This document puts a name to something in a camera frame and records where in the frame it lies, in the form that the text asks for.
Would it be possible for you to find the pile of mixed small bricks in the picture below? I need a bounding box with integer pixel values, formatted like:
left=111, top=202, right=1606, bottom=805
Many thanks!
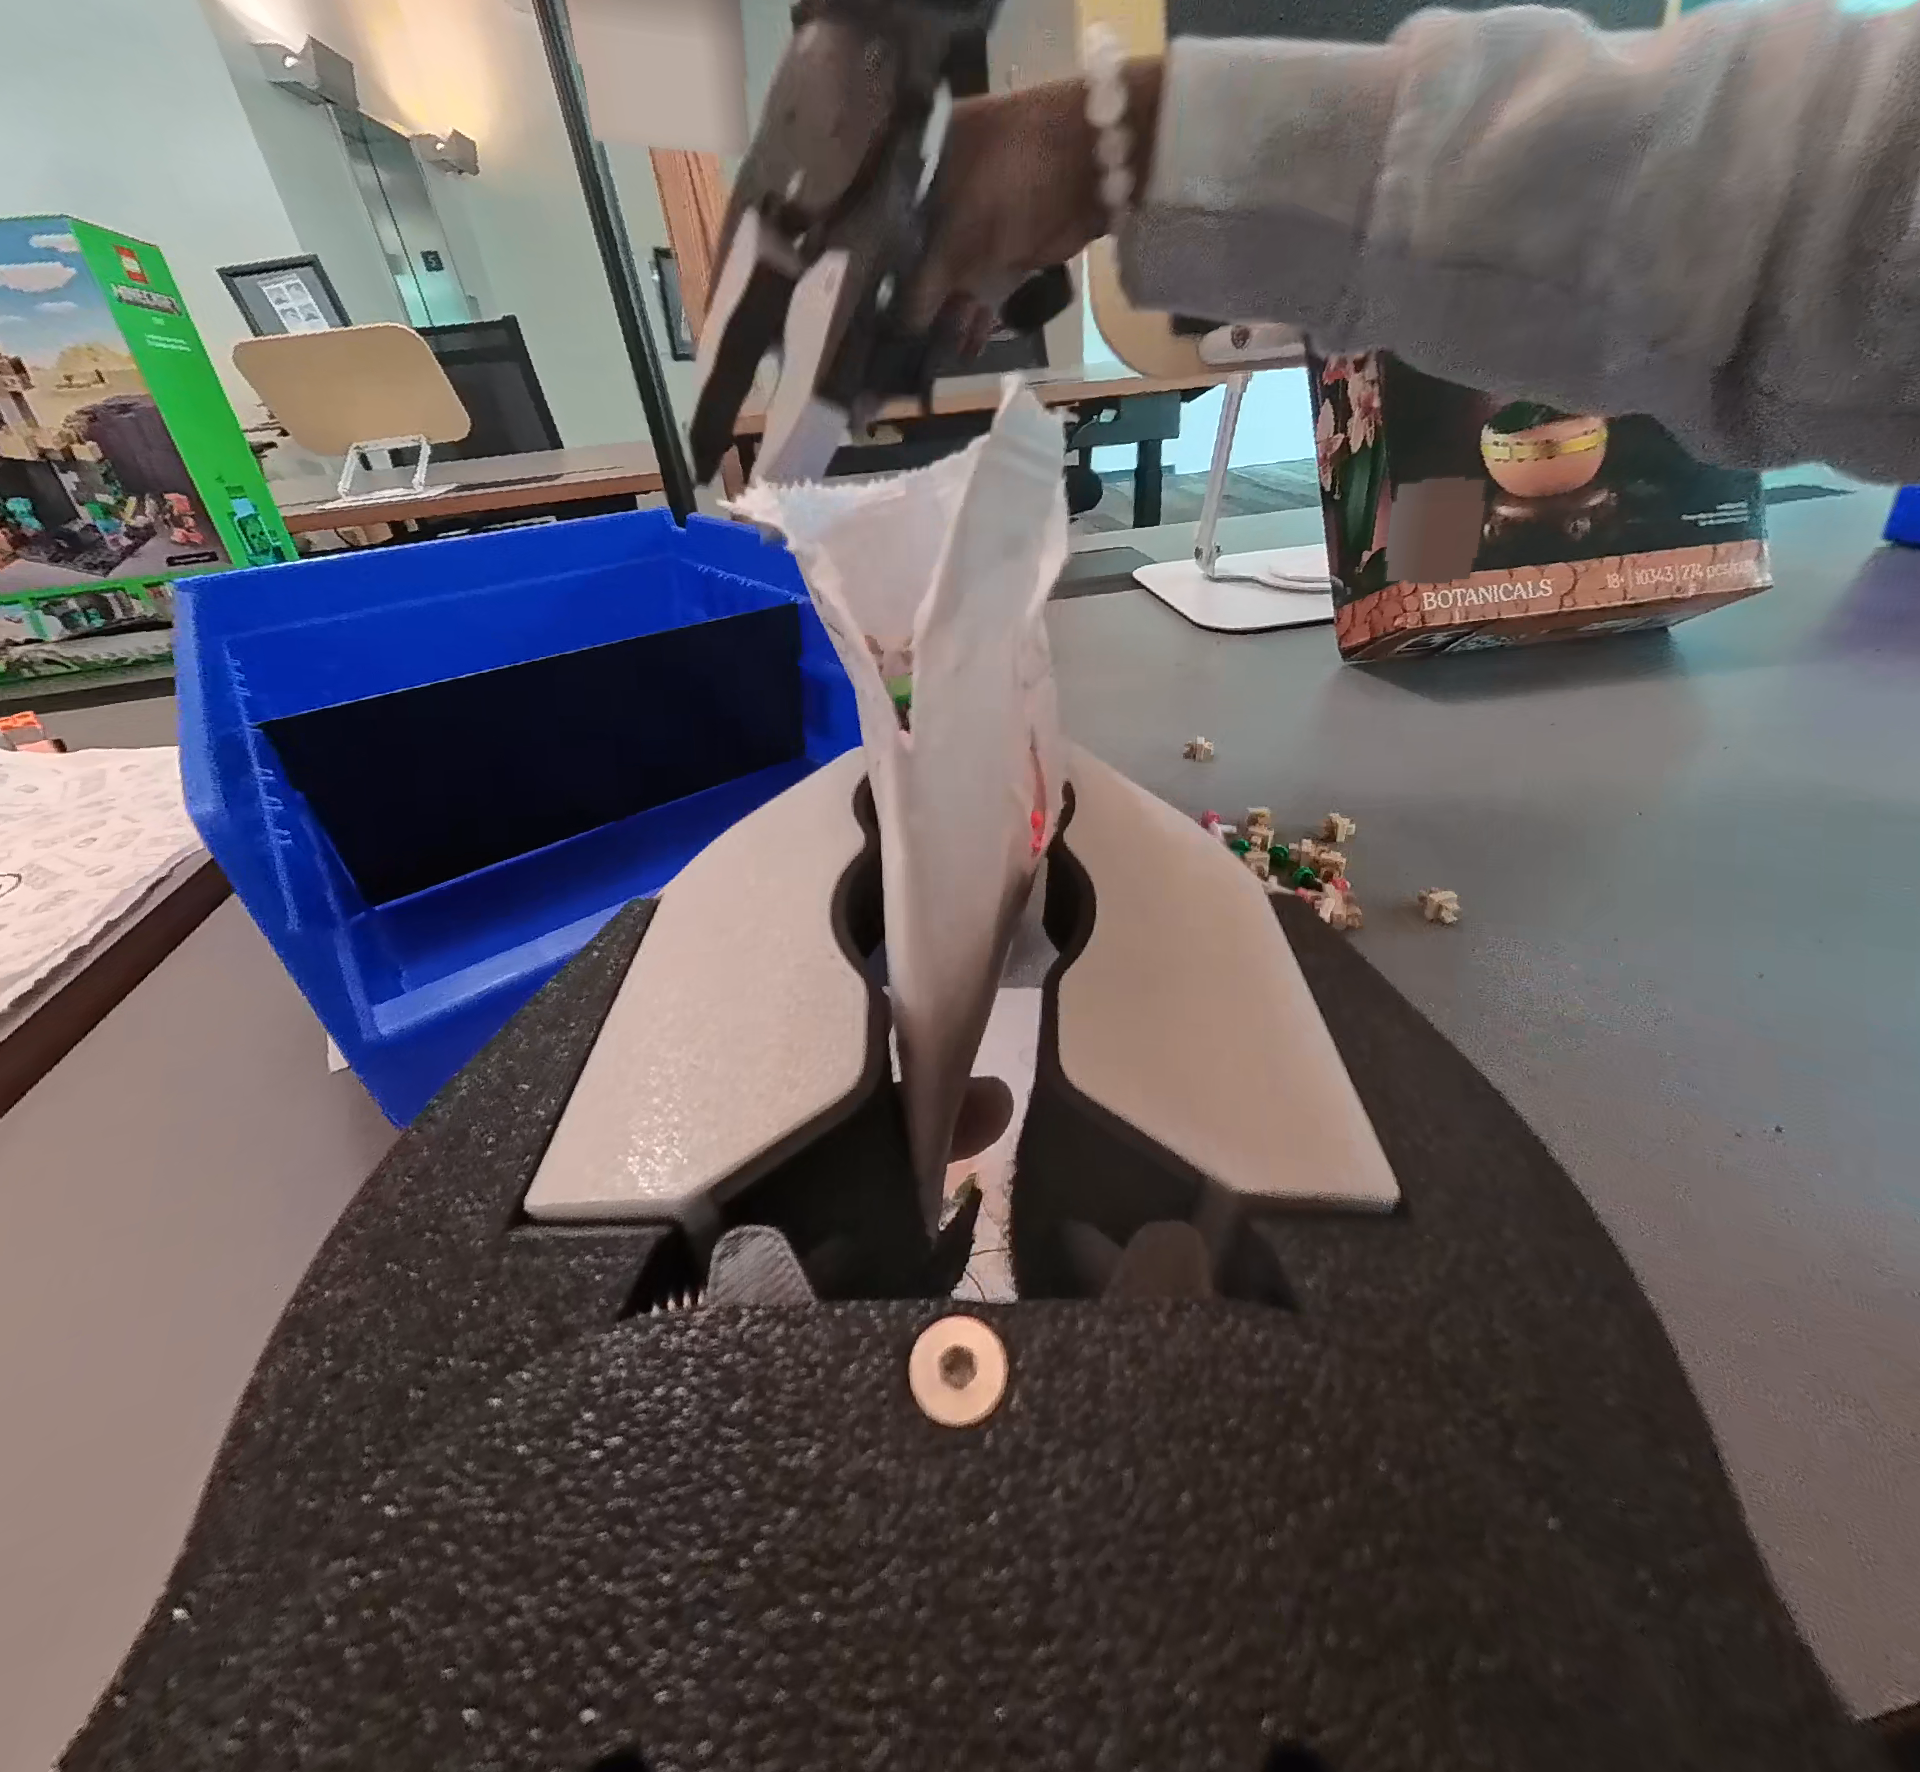
left=1201, top=801, right=1370, bottom=935

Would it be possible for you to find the black vertical pole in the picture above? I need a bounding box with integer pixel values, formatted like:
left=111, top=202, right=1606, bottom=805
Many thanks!
left=503, top=0, right=701, bottom=522

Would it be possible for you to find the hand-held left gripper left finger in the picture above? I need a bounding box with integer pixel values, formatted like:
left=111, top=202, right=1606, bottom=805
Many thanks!
left=522, top=752, right=902, bottom=1226

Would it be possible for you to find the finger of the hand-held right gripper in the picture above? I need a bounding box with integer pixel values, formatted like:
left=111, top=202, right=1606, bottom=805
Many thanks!
left=691, top=218, right=786, bottom=485
left=754, top=255, right=860, bottom=485

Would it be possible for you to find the person's right forearm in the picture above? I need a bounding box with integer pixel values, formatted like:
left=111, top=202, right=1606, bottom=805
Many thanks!
left=1117, top=0, right=1920, bottom=492

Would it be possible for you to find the crumpled white paper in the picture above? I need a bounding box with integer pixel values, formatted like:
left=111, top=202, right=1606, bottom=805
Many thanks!
left=0, top=744, right=211, bottom=1040

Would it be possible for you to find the white bead bracelet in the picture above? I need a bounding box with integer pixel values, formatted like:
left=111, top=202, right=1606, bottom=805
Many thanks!
left=1082, top=21, right=1146, bottom=249

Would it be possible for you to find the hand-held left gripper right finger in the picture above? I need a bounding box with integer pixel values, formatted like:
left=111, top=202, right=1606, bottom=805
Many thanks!
left=1038, top=746, right=1404, bottom=1223

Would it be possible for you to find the grey desk with wooden edge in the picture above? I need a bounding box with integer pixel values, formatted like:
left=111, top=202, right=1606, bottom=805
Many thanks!
left=0, top=842, right=234, bottom=1122

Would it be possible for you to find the white paper bag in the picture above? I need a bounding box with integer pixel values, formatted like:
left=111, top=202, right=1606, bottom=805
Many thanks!
left=726, top=377, right=1075, bottom=1226

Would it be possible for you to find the wood-edged office desk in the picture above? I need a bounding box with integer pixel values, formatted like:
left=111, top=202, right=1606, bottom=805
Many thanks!
left=876, top=358, right=1309, bottom=442
left=271, top=440, right=671, bottom=536

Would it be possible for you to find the dark toy brick set box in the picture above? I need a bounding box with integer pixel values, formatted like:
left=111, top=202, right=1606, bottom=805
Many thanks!
left=1309, top=347, right=1777, bottom=665

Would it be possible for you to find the tan board on clear stand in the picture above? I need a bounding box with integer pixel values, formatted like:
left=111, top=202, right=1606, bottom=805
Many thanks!
left=229, top=321, right=475, bottom=503

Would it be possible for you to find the green toy set box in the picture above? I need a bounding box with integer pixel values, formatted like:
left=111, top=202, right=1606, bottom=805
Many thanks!
left=0, top=213, right=302, bottom=683

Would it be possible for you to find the framed wall notice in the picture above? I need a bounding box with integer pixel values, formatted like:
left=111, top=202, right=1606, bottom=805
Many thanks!
left=217, top=255, right=355, bottom=339

